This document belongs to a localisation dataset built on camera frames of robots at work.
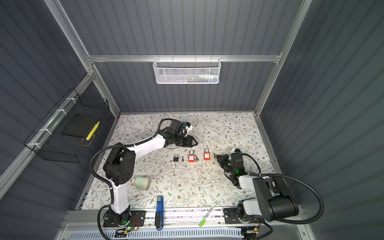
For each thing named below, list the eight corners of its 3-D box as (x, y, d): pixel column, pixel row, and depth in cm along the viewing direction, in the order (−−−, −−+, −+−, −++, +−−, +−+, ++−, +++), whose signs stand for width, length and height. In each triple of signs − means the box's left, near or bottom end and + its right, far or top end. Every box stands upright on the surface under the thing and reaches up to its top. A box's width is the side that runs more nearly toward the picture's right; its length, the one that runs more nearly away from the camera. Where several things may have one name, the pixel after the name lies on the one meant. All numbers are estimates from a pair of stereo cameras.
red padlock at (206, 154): (203, 160, 96) (203, 158, 95) (203, 149, 102) (203, 147, 100) (210, 160, 96) (210, 158, 95) (209, 149, 102) (209, 147, 100)
